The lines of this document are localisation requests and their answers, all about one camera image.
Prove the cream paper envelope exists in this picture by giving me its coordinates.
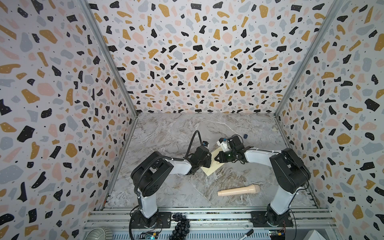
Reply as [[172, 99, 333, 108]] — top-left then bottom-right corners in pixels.
[[201, 147, 224, 176]]

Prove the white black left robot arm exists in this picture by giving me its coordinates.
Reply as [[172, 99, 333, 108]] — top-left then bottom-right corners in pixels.
[[131, 146, 212, 228]]

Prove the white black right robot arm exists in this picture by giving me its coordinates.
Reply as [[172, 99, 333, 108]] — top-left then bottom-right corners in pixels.
[[215, 135, 311, 228]]

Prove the beige toy microphone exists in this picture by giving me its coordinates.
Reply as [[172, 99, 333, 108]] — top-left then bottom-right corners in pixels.
[[217, 185, 261, 197]]

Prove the black bead cluster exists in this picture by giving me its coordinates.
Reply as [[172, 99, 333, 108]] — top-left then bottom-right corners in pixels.
[[168, 213, 191, 240]]

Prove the black marker pen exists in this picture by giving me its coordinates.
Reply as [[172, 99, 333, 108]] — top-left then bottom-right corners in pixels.
[[238, 229, 254, 240]]

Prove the ribbed grey round object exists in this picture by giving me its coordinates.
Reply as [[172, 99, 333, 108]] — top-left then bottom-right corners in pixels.
[[85, 227, 113, 240]]

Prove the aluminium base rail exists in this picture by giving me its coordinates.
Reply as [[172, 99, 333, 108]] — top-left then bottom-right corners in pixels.
[[83, 207, 342, 240]]

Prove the aluminium corner post right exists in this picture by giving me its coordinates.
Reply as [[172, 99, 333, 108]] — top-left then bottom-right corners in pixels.
[[274, 0, 343, 119]]

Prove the aluminium corner post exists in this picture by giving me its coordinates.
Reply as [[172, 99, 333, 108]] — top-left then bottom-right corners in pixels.
[[78, 0, 138, 119], [274, 0, 343, 119]]

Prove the aluminium corner post left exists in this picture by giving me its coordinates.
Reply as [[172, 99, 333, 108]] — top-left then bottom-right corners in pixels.
[[78, 0, 138, 119]]

